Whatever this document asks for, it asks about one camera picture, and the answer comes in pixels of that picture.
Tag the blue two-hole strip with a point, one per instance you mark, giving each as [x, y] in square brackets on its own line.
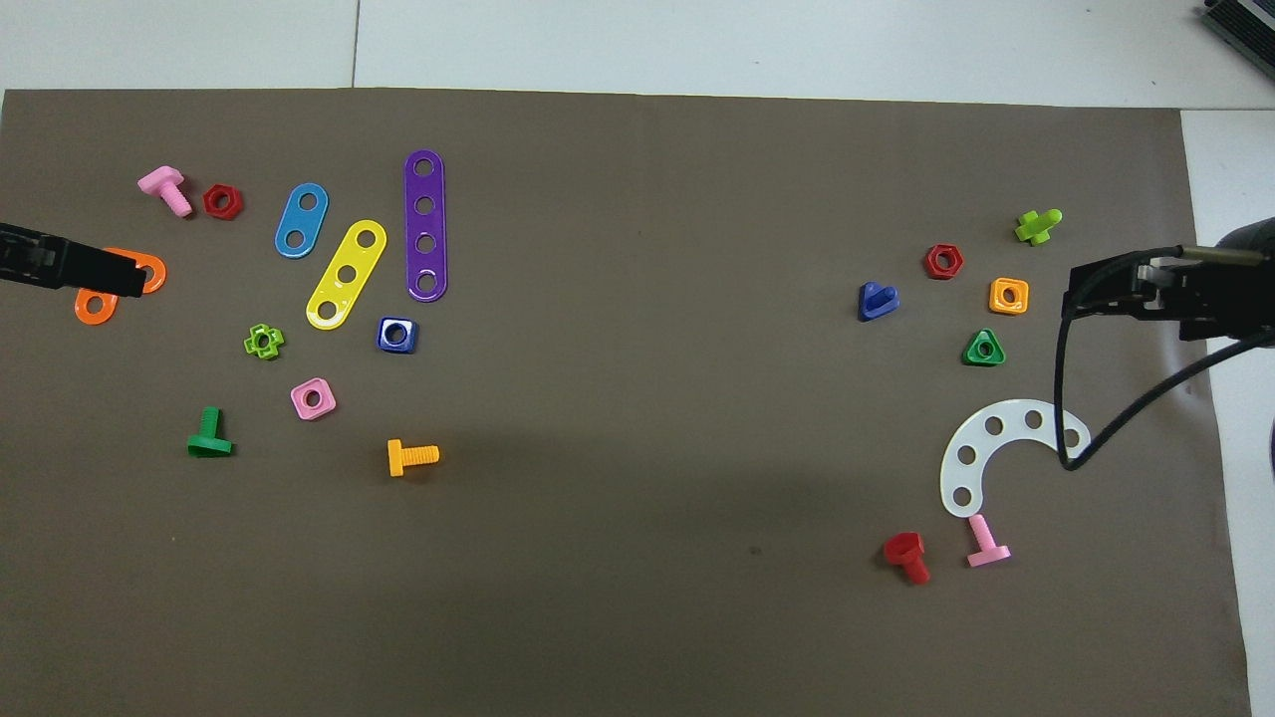
[302, 220]

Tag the yellow three-hole strip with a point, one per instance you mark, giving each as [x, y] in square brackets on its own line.
[357, 257]

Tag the pink plastic toy screw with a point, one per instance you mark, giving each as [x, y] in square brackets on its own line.
[162, 182]
[986, 546]

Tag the orange square toy nut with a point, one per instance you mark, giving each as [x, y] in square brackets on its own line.
[995, 307]

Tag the orange plastic toy screw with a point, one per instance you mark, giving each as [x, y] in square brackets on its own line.
[410, 457]

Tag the blue square toy nut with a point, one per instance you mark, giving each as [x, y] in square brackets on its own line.
[382, 345]

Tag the grey ribbed device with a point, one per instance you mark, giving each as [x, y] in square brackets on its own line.
[1245, 22]

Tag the lime cross-head toy screw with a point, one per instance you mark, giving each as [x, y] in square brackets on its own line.
[1038, 227]

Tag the blue triangle-head toy screw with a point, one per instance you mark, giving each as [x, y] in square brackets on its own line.
[877, 302]

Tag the white curved perforated plate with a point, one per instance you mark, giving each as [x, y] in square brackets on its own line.
[1013, 420]

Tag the lime cross toy nut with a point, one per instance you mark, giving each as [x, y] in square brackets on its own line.
[251, 344]

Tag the orange heart-shaped plate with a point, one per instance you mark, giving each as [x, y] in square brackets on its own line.
[83, 311]

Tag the purple four-hole strip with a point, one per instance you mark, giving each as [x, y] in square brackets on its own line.
[425, 223]

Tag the red plastic toy screw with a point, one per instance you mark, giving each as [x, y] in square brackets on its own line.
[904, 548]

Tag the brown table mat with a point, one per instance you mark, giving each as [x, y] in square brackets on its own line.
[637, 398]

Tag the green plastic toy screw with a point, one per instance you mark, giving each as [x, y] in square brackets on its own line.
[209, 433]

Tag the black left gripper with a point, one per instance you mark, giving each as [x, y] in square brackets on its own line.
[25, 257]

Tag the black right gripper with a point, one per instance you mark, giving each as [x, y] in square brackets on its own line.
[1225, 299]

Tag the pink square toy nut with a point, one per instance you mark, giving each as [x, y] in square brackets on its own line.
[327, 410]

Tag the red hexagon toy nut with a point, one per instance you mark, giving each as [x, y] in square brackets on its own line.
[209, 202]
[929, 267]

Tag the green triangle toy nut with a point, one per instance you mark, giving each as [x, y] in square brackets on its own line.
[971, 358]

